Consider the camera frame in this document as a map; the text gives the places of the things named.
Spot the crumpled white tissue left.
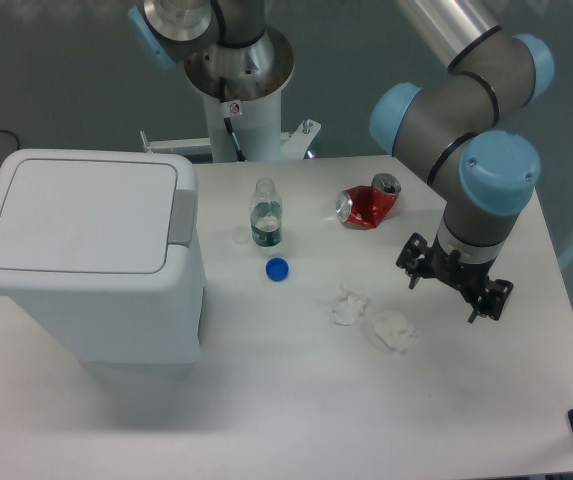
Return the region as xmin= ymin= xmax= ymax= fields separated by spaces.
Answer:
xmin=331 ymin=284 xmax=368 ymax=327

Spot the white push-top trash can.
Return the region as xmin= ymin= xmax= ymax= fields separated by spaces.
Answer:
xmin=0 ymin=149 xmax=205 ymax=365

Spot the white bottle cap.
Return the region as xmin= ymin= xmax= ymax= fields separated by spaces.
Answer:
xmin=231 ymin=226 xmax=250 ymax=244

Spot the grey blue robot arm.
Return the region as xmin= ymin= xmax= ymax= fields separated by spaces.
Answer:
xmin=127 ymin=1 xmax=555 ymax=319

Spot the crumpled white tissue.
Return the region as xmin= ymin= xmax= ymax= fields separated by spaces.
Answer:
xmin=331 ymin=284 xmax=368 ymax=327
xmin=371 ymin=310 xmax=417 ymax=354

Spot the blue bottle cap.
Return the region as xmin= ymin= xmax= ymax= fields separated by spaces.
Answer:
xmin=265 ymin=257 xmax=290 ymax=282

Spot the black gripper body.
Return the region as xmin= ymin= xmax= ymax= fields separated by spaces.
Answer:
xmin=427 ymin=238 xmax=492 ymax=300

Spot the crushed red soda can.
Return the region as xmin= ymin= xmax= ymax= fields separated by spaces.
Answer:
xmin=335 ymin=172 xmax=402 ymax=230

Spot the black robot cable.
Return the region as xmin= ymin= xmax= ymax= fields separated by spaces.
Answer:
xmin=217 ymin=77 xmax=247 ymax=162

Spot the crumpled white tissue right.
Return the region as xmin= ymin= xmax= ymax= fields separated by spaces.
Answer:
xmin=371 ymin=310 xmax=417 ymax=354

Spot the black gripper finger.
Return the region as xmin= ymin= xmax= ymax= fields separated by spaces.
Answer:
xmin=467 ymin=277 xmax=514 ymax=323
xmin=396 ymin=233 xmax=431 ymax=289

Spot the clear green-label plastic bottle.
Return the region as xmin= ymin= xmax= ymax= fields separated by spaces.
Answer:
xmin=249 ymin=177 xmax=282 ymax=248

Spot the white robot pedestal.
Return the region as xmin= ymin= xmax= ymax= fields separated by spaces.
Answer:
xmin=140 ymin=93 xmax=322 ymax=163

